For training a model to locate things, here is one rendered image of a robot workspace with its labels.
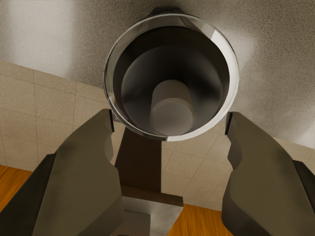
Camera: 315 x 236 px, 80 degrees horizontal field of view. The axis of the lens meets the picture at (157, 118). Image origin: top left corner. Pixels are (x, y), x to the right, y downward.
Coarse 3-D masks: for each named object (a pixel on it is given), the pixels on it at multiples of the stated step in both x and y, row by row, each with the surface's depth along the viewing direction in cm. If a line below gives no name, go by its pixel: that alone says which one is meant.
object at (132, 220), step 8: (128, 216) 63; (136, 216) 64; (144, 216) 64; (120, 224) 60; (128, 224) 61; (136, 224) 61; (144, 224) 62; (120, 232) 58; (128, 232) 59; (136, 232) 59; (144, 232) 60
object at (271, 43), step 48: (0, 0) 32; (48, 0) 32; (96, 0) 31; (144, 0) 31; (192, 0) 31; (240, 0) 31; (288, 0) 31; (0, 48) 36; (48, 48) 36; (96, 48) 36; (240, 48) 35; (288, 48) 35; (240, 96) 40; (288, 96) 40
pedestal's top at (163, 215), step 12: (132, 192) 62; (144, 192) 63; (156, 192) 64; (132, 204) 62; (144, 204) 62; (156, 204) 62; (168, 204) 62; (180, 204) 63; (156, 216) 66; (168, 216) 66; (156, 228) 70; (168, 228) 70
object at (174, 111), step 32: (160, 32) 12; (192, 32) 13; (128, 64) 13; (160, 64) 13; (192, 64) 13; (224, 64) 14; (128, 96) 14; (160, 96) 12; (192, 96) 14; (224, 96) 15; (160, 128) 12; (192, 128) 15
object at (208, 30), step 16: (160, 16) 12; (176, 16) 12; (192, 16) 12; (128, 32) 13; (144, 32) 13; (208, 32) 13; (112, 48) 14; (224, 48) 13; (112, 64) 14; (112, 80) 15; (112, 96) 16; (224, 112) 16; (208, 128) 17
